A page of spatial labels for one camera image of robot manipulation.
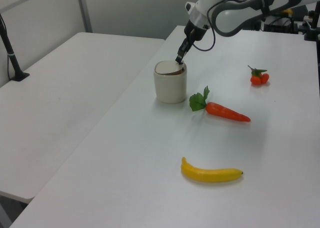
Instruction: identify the orange toy carrot with leaves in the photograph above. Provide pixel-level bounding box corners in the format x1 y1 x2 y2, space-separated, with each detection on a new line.
188 85 252 123

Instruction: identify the yellow toy banana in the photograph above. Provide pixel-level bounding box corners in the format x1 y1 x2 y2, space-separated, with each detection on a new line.
180 156 245 184

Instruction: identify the black pole with base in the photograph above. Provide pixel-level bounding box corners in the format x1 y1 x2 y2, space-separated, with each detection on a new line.
0 12 31 82

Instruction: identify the grey partition frame post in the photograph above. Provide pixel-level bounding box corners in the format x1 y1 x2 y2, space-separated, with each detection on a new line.
75 0 94 34

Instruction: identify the toy tangerine cluster with leaves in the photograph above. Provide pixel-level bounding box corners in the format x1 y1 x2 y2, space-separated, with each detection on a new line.
247 64 271 86

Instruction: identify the black equipment with cables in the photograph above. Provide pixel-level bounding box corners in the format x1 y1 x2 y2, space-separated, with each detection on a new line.
249 9 305 34

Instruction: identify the cream garbage bin lid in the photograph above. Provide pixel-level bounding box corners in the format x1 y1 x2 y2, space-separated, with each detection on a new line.
154 60 185 76

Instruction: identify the cream mini garbage bin body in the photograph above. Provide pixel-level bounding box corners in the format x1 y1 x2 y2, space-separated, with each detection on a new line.
153 61 188 105

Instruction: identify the black robot wrist cable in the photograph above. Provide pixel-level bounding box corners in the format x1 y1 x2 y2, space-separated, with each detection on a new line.
193 22 217 52

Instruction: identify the black clamp stand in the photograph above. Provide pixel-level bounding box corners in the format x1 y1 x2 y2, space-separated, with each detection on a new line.
302 9 320 42

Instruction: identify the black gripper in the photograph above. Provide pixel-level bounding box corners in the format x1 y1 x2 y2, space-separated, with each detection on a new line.
175 19 209 64

